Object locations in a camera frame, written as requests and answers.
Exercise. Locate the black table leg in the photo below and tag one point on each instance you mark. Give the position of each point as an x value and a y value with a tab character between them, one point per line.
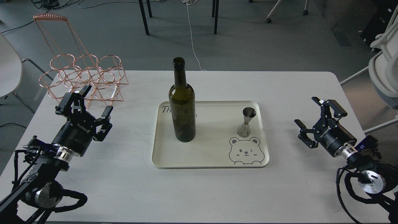
143	14
214	14

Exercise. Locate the white office chair right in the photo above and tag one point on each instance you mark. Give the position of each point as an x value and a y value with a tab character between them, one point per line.
382	67

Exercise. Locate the black box on floor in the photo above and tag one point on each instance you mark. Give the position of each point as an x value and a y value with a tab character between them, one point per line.
380	20

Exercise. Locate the white chair base with casters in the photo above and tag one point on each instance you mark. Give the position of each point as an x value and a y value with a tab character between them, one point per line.
280	10

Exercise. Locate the silver metal jigger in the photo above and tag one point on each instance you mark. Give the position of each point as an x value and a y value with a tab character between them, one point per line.
244	129

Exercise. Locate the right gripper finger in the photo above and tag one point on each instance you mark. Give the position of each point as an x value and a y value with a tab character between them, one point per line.
303	134
330	111

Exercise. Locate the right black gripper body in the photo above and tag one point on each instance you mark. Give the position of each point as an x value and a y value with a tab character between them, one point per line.
332	136

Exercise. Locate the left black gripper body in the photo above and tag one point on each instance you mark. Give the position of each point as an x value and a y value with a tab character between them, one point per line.
78	132

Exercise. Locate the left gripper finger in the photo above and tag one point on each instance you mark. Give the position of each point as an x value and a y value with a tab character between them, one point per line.
73	103
104	123

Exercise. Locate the black table leg right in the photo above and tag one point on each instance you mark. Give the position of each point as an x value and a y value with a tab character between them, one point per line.
214	14

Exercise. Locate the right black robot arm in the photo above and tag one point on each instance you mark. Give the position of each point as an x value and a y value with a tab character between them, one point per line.
368	178

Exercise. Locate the copper wire bottle rack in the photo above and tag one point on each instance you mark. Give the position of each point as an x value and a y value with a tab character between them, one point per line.
70	71

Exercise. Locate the white round chair left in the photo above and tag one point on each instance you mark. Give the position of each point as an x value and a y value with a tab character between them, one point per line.
11	70

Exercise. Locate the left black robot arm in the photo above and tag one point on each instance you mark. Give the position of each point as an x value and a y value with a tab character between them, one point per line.
36	193

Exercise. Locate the cream bear serving tray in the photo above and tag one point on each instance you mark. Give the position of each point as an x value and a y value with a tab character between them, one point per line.
216	143

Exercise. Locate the black table leg left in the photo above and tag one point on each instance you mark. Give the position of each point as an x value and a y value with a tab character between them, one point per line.
143	14

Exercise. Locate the dark green wine bottle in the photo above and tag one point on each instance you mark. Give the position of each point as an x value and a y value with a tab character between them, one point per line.
182	102

